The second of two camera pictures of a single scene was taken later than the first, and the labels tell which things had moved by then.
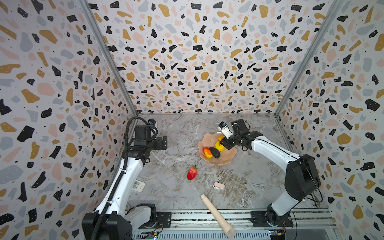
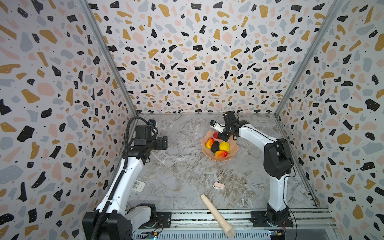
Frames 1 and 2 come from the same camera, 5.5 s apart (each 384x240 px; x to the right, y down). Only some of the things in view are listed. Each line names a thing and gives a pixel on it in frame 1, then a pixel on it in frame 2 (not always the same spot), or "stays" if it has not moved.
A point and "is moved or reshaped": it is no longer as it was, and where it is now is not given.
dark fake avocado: [216, 153] → [215, 147]
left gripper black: [158, 144] stays
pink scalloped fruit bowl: [209, 140] is moved or reshaped
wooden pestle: [228, 229] stays
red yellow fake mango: [207, 153] → [209, 143]
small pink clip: [219, 185] stays
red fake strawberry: [192, 173] → [215, 135]
